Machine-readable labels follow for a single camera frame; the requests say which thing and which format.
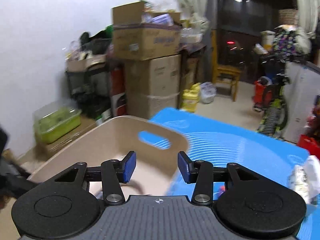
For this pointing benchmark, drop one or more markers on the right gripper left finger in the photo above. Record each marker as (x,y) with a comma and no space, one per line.
(114,172)

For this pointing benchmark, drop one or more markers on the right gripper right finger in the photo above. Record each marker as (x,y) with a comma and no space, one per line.
(200,173)

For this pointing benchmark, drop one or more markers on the beige plastic storage bin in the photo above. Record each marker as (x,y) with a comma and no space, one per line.
(156,148)

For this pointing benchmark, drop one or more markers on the cardboard box under container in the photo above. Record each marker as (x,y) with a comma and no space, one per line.
(43,150)

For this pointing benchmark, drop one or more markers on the green lidded food container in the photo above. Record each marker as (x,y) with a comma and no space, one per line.
(53,121)

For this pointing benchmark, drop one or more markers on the yellow oil jug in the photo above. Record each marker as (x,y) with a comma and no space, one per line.
(190,98)

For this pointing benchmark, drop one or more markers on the clear plastic bag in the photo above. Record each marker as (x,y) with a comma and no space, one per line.
(207,92)

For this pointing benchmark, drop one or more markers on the black shelf rack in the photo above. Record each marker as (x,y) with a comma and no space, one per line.
(88,87)

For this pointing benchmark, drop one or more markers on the green black bicycle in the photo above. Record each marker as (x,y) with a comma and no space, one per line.
(274,107)

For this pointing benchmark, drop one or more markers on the large stacked cardboard box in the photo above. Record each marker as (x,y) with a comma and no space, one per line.
(152,85)

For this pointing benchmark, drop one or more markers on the wooden chair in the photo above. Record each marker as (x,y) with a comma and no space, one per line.
(224,74)

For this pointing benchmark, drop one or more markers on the white tissue pack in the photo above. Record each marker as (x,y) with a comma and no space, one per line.
(304,180)

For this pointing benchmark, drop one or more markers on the white chest freezer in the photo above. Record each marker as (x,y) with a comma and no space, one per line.
(300,96)

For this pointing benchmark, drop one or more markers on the top open cardboard box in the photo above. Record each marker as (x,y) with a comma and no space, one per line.
(140,32)

